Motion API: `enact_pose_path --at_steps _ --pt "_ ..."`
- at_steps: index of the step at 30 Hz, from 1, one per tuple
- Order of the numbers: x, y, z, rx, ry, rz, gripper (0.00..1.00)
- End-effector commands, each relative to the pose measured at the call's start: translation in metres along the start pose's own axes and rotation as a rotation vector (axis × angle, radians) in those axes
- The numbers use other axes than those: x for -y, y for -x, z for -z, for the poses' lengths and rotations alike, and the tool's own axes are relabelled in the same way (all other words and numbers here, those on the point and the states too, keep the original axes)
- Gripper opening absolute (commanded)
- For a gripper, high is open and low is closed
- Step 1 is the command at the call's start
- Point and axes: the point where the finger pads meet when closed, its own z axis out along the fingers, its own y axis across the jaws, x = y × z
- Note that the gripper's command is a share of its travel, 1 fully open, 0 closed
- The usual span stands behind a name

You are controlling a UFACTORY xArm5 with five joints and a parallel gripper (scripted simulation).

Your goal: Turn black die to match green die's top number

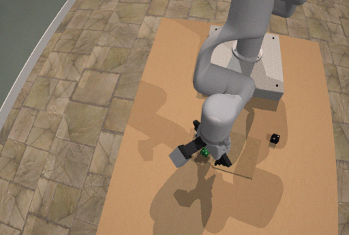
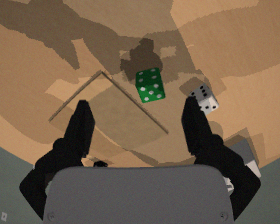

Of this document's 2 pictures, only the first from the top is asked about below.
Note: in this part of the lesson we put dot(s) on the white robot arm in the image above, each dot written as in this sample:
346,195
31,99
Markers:
228,90

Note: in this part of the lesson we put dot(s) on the green die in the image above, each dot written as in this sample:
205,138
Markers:
204,152

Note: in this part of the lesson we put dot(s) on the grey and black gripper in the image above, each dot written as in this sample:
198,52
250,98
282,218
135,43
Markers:
218,152

